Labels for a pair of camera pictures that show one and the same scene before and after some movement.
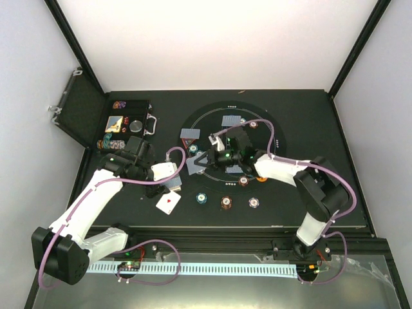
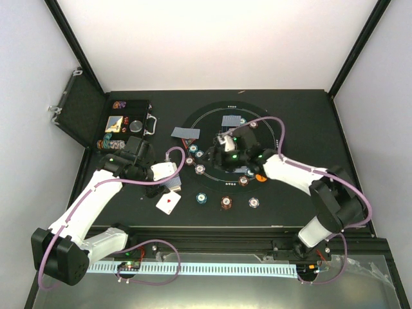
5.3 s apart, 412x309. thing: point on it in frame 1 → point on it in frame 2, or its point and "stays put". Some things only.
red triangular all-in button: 187,141 stays put
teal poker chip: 201,197 stays put
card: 194,168 → 186,132
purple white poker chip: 253,202 stays put
